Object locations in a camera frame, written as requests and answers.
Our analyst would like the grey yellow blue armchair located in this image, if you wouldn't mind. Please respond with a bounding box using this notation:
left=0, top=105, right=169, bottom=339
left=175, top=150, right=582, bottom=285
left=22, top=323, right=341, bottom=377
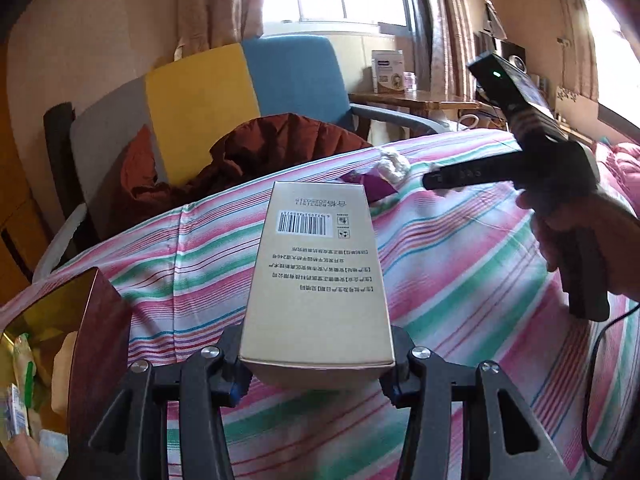
left=32, top=35, right=451, bottom=282

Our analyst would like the pink quilt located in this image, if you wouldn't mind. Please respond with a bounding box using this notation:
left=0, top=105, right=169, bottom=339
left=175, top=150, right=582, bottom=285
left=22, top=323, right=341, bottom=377
left=595, top=142, right=640, bottom=207

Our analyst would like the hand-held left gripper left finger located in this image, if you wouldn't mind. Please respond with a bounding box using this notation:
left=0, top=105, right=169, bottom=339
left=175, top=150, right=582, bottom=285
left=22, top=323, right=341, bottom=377
left=62, top=327, right=251, bottom=480

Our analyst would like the wooden side table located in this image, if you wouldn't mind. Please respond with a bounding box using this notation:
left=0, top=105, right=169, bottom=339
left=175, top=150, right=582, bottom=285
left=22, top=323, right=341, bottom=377
left=347, top=89, right=482, bottom=127

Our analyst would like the striped bedsheet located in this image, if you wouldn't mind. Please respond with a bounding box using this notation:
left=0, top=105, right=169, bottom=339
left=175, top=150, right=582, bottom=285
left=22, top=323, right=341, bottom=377
left=0, top=127, right=640, bottom=480

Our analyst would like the black cable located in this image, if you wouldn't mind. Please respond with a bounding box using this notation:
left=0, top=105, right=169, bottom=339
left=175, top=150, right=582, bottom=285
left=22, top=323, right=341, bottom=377
left=582, top=300, right=640, bottom=467

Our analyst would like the beige cardboard box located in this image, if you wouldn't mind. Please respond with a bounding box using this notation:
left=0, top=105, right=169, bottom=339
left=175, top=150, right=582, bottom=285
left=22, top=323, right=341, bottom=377
left=239, top=181, right=396, bottom=391

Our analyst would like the white knotted cloth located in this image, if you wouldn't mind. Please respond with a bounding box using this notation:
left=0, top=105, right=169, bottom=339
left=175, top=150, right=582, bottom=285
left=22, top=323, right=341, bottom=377
left=375, top=149, right=410, bottom=184

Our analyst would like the white blue carton box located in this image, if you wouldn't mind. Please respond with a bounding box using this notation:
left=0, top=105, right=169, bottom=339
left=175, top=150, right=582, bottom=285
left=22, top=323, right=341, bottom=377
left=371, top=50, right=407, bottom=95

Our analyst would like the black silver stereo speaker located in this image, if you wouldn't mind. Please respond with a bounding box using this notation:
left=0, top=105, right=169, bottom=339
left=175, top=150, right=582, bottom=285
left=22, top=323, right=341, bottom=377
left=495, top=42, right=529, bottom=77

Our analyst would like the dark red storage box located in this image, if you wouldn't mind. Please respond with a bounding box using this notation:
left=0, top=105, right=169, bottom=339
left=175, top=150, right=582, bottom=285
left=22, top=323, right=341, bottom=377
left=0, top=267, right=134, bottom=480

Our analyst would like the person's right hand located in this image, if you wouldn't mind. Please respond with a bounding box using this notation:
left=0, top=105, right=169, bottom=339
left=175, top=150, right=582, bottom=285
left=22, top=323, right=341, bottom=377
left=515, top=191, right=640, bottom=301

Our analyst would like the pale patterned curtain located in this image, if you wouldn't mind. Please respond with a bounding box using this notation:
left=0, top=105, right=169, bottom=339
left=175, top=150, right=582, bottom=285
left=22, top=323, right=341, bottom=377
left=555, top=0, right=601, bottom=102

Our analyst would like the dark red jacket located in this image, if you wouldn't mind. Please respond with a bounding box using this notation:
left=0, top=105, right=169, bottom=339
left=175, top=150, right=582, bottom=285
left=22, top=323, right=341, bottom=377
left=120, top=114, right=376, bottom=212

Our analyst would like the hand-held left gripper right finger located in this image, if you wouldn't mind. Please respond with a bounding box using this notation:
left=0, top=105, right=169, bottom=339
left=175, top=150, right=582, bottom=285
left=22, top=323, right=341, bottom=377
left=377, top=325, right=571, bottom=480

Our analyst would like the long beige curtain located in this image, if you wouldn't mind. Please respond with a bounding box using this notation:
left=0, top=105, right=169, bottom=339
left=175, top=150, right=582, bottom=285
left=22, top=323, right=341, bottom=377
left=407, top=0, right=477, bottom=102

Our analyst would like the beige floral curtain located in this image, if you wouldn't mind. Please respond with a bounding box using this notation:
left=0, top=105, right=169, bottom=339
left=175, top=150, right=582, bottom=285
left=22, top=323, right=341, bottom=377
left=175, top=0, right=269, bottom=62

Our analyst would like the purple foil wrapper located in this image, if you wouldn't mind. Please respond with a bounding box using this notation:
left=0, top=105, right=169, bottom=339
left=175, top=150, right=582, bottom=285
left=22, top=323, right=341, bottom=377
left=342, top=170, right=399, bottom=202

